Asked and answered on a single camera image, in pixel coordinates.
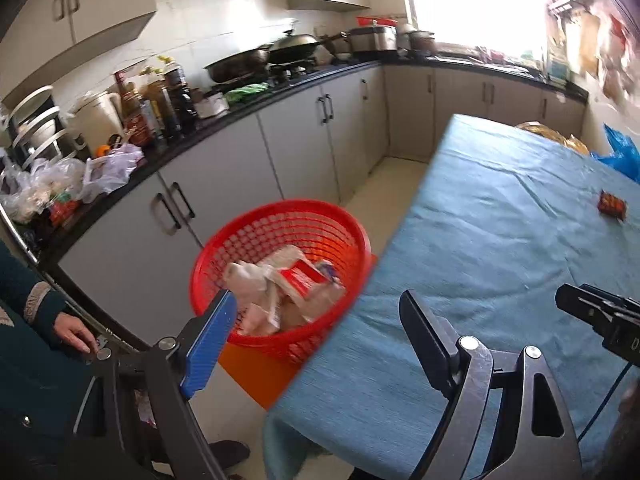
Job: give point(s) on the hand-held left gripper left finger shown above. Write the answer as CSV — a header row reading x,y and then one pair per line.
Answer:
x,y
210,345

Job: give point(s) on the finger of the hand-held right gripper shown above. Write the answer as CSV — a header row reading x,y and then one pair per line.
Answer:
x,y
580,305

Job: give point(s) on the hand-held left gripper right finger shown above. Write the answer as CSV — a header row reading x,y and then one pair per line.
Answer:
x,y
425,335

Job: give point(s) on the red plastic basket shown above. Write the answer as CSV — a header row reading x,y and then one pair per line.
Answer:
x,y
240,235

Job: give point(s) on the person's right forearm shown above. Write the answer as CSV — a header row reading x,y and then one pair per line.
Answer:
x,y
627,435

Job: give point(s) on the orange plastic stool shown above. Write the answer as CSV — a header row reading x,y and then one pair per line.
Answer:
x,y
255,375

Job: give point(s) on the white crumpled wrapper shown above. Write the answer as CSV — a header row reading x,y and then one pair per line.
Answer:
x,y
250,280
315,305

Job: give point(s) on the red snack packet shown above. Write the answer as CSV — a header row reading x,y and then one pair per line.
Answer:
x,y
612,205

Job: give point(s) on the blue tablecloth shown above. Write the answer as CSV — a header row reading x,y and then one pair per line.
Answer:
x,y
500,235

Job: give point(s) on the red and white carton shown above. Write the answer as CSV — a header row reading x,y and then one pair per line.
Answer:
x,y
305,277

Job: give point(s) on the blue plastic bag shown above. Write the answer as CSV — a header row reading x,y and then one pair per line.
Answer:
x,y
622,155

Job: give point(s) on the golden brown bag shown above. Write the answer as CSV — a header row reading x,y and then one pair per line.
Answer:
x,y
550,132

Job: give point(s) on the small red packet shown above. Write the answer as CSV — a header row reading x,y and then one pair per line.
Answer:
x,y
62,210

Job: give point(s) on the white plastic bag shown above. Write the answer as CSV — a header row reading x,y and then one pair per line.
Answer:
x,y
115,167

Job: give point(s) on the black kitchen countertop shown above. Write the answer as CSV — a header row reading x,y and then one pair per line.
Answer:
x,y
215,127

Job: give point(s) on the orange fruit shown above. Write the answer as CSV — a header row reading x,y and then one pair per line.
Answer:
x,y
103,151

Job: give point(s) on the grey base cabinets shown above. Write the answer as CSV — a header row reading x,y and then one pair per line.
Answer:
x,y
300,135

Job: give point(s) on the clear plastic bag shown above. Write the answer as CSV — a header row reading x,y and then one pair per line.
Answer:
x,y
30,185

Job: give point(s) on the group of condiment bottles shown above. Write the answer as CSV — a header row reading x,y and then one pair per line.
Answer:
x,y
150,110

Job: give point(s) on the white electric pot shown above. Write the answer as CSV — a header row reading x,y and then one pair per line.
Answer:
x,y
95,120

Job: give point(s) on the hanging wooden board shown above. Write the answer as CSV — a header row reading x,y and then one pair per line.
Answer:
x,y
585,45

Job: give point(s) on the white dish rack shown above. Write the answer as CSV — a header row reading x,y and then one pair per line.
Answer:
x,y
35,125

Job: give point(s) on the dark open wok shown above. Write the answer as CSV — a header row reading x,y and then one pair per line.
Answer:
x,y
235,62

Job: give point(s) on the gas stove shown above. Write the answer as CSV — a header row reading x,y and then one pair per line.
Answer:
x,y
295,69

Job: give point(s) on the dark lidded pot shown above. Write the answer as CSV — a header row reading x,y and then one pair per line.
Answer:
x,y
417,40

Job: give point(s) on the steel cooking pot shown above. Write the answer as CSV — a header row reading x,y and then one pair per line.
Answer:
x,y
372,40

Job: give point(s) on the wok with metal lid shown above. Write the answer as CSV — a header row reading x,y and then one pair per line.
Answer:
x,y
295,46

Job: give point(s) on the red pot lid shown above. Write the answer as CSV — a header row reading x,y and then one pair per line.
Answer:
x,y
376,21

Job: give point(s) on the kitchen window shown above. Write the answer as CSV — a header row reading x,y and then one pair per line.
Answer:
x,y
475,5

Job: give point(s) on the metal wall rack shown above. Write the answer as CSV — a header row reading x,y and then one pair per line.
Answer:
x,y
565,5

